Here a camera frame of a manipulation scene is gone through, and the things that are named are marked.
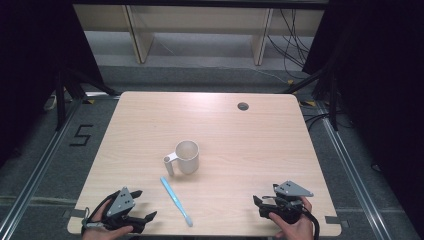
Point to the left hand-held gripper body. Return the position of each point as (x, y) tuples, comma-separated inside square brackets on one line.
[(120, 203)]

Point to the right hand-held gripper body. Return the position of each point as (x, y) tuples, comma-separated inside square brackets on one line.
[(288, 200)]

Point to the person's right hand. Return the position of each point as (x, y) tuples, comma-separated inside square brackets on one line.
[(295, 230)]

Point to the person's left hand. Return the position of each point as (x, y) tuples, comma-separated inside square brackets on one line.
[(100, 230)]

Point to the light blue toothbrush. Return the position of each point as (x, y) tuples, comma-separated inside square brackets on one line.
[(175, 200)]

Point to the yellow black hazard tape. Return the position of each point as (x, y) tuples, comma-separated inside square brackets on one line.
[(88, 101), (308, 103)]

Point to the black metal stand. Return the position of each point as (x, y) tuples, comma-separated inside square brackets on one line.
[(60, 100), (333, 100)]

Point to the black curtain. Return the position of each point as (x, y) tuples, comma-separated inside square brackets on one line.
[(380, 100), (36, 66)]

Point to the metal floor rail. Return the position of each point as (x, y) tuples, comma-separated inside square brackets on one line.
[(40, 166), (353, 166)]

